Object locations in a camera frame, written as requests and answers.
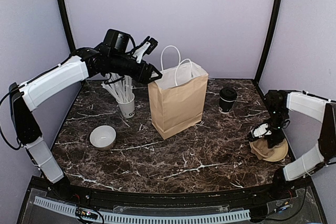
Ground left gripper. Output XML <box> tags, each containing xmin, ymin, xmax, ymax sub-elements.
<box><xmin>109</xmin><ymin>53</ymin><xmax>163</xmax><ymax>84</ymax></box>

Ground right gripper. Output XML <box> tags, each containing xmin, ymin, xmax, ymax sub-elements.
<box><xmin>264</xmin><ymin>109</ymin><xmax>289</xmax><ymax>148</ymax></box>

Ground cardboard cup carrier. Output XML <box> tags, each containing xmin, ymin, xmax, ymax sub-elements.
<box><xmin>249</xmin><ymin>138</ymin><xmax>275</xmax><ymax>160</ymax></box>

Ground brown paper bag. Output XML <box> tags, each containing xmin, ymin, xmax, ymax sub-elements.
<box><xmin>148</xmin><ymin>51</ymin><xmax>208</xmax><ymax>139</ymax></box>

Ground black paper coffee cup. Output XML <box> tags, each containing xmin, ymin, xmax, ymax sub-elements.
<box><xmin>219</xmin><ymin>97</ymin><xmax>236</xmax><ymax>114</ymax></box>

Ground black plastic cup lid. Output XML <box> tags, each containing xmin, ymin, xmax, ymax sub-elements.
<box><xmin>219</xmin><ymin>87</ymin><xmax>237</xmax><ymax>102</ymax></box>

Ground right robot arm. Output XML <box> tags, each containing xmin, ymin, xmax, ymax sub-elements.
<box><xmin>262</xmin><ymin>90</ymin><xmax>335</xmax><ymax>200</ymax></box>

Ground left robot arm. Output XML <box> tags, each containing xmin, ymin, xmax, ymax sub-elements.
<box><xmin>9</xmin><ymin>29</ymin><xmax>162</xmax><ymax>201</ymax></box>

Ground cream yellow plate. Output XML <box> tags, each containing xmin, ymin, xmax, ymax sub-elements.
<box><xmin>263</xmin><ymin>139</ymin><xmax>288</xmax><ymax>162</ymax></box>

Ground wrapped paper straw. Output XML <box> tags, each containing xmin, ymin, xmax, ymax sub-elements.
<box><xmin>125</xmin><ymin>76</ymin><xmax>132</xmax><ymax>102</ymax></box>
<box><xmin>101</xmin><ymin>82</ymin><xmax>123</xmax><ymax>103</ymax></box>
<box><xmin>104</xmin><ymin>73</ymin><xmax>125</xmax><ymax>103</ymax></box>

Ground white paper straw cup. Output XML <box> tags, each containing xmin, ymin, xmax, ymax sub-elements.
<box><xmin>118</xmin><ymin>94</ymin><xmax>135</xmax><ymax>119</ymax></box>

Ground white ceramic bowl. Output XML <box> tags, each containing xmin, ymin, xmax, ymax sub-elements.
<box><xmin>89</xmin><ymin>125</ymin><xmax>117</xmax><ymax>151</ymax></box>

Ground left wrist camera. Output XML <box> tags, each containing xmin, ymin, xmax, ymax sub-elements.
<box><xmin>133</xmin><ymin>36</ymin><xmax>158</xmax><ymax>64</ymax></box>

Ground black table front rail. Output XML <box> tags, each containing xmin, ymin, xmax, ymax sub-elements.
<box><xmin>30</xmin><ymin>177</ymin><xmax>297</xmax><ymax>209</ymax></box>

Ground white slotted cable duct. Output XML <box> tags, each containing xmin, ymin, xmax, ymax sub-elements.
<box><xmin>33</xmin><ymin>196</ymin><xmax>251</xmax><ymax>223</ymax></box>

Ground left black frame post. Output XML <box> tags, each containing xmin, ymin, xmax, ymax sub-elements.
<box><xmin>57</xmin><ymin>0</ymin><xmax>76</xmax><ymax>52</ymax></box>

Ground black frame post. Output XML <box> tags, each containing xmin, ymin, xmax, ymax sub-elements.
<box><xmin>254</xmin><ymin>0</ymin><xmax>281</xmax><ymax>86</ymax></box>
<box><xmin>57</xmin><ymin>0</ymin><xmax>76</xmax><ymax>52</ymax></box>

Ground right black frame post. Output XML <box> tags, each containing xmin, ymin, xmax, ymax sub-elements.
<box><xmin>254</xmin><ymin>0</ymin><xmax>281</xmax><ymax>86</ymax></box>

